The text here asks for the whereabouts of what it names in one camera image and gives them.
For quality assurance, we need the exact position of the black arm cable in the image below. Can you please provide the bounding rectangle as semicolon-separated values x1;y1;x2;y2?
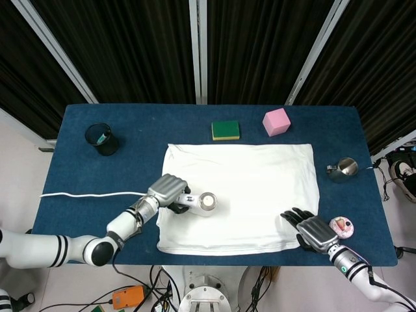
366;266;416;309

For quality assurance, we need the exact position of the stainless steel cup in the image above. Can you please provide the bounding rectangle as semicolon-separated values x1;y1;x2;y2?
326;157;359;184

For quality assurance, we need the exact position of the orange box device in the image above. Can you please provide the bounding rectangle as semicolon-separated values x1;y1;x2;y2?
112;285;146;310

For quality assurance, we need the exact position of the black floor cable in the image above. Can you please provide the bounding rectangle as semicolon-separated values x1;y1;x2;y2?
38;252;173;312

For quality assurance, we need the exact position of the black mesh pen holder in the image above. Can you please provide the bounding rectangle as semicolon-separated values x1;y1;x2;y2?
84;122;120;157

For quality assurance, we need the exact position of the green and yellow sponge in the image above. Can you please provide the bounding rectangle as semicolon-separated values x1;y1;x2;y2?
211;120;242;142

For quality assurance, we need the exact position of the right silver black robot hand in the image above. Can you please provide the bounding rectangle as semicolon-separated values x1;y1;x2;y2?
279;207;341;254

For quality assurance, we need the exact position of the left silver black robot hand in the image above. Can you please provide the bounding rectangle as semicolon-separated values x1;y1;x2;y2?
148;174;192;215

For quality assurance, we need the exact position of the pink toy donut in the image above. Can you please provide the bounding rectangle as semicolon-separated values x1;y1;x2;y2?
329;216;356;241

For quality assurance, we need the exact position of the blue table mat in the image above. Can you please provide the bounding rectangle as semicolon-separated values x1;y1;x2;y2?
31;103;399;268

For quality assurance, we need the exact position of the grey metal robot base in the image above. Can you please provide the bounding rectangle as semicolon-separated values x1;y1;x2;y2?
177;266;243;312

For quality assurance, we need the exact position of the white cloth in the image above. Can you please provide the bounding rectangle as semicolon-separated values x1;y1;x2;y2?
156;142;321;257

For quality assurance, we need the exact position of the white metal frame post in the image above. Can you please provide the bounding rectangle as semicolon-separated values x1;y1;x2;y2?
285;0;352;107
0;107;58;153
11;0;99;105
370;138;416;163
188;0;209;105

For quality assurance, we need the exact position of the white power cable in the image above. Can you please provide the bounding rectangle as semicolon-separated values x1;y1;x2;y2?
39;190;149;200

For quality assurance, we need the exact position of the black curtain panel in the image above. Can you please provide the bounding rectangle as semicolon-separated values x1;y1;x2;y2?
31;0;196;105
206;0;336;106
296;0;416;157
0;0;87;141

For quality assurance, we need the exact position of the pink foam cube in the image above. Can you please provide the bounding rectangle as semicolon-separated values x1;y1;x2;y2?
262;107;292;138

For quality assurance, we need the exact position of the white handheld steam iron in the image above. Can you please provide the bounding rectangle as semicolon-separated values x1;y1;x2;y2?
174;191;220;220

